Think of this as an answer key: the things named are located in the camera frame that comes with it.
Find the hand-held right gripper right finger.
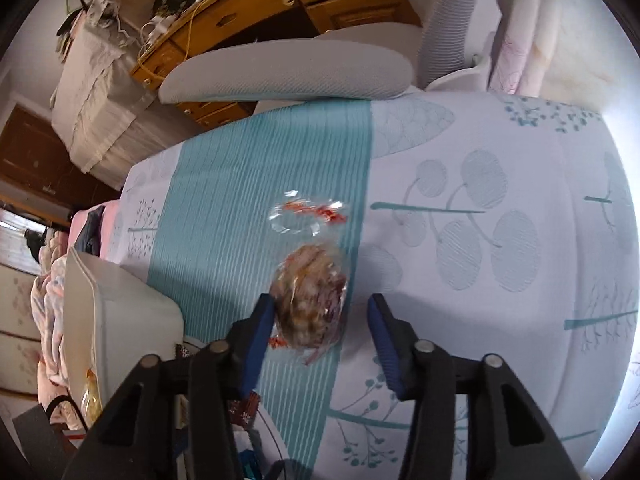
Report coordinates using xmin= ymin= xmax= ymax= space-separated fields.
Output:
xmin=366 ymin=292 xmax=583 ymax=480

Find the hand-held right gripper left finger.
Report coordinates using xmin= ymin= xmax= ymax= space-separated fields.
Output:
xmin=60 ymin=292 xmax=278 ymax=480

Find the clear red print bun bag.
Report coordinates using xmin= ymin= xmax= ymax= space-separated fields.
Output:
xmin=267 ymin=189 xmax=351 ymax=366

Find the white plastic storage bin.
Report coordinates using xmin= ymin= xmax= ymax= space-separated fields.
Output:
xmin=65 ymin=247 xmax=186 ymax=426

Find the small dark snack packet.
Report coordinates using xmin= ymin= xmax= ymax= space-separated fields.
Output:
xmin=227 ymin=392 xmax=262 ymax=428

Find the leaf print tablecloth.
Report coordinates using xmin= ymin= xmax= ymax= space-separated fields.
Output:
xmin=105 ymin=91 xmax=640 ymax=480

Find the blue denim bag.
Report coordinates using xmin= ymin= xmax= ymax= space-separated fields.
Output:
xmin=80 ymin=205 xmax=106 ymax=256

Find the pink blanket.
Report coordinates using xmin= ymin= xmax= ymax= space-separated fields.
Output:
xmin=67 ymin=200 xmax=123 ymax=261

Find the floral quilt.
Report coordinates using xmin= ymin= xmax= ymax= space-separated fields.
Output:
xmin=30 ymin=232 xmax=96 ymax=431

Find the grey office chair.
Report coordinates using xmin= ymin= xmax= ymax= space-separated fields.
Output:
xmin=157 ymin=0 xmax=501 ymax=106

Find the brown wooden door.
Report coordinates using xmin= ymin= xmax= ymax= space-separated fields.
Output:
xmin=0 ymin=102 xmax=121 ymax=206

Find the white lace cloth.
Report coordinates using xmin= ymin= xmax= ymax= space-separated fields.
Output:
xmin=50 ymin=10 xmax=201 ymax=173

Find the wooden desk with drawers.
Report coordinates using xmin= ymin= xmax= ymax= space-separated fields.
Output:
xmin=130 ymin=0 xmax=426 ymax=128

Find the white power strip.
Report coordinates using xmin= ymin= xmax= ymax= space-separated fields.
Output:
xmin=142 ymin=12 xmax=176 ymax=36

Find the white leaf print curtain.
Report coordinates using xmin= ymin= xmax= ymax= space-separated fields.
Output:
xmin=490 ymin=0 xmax=640 ymax=121

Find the thick black cable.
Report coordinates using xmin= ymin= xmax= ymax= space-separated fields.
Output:
xmin=42 ymin=395 xmax=93 ymax=433

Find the yellow cable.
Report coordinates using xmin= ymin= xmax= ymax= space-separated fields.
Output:
xmin=135 ymin=0 xmax=201 ymax=83

